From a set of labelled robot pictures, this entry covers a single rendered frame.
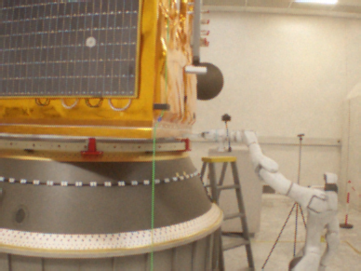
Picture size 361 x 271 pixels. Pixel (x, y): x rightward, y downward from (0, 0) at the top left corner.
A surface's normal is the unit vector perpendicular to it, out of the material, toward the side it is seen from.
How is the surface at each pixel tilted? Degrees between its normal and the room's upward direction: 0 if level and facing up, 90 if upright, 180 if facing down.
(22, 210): 62
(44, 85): 90
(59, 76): 90
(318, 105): 90
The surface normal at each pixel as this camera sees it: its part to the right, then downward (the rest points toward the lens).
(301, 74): -0.11, 0.02
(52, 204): 0.11, -0.44
